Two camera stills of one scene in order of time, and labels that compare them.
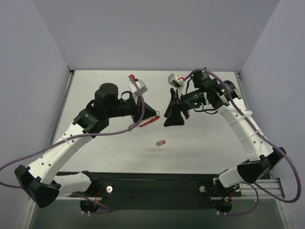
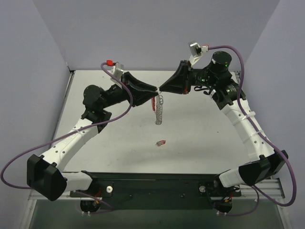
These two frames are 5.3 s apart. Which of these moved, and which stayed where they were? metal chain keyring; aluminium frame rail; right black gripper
Moved: metal chain keyring; right black gripper
Stayed: aluminium frame rail
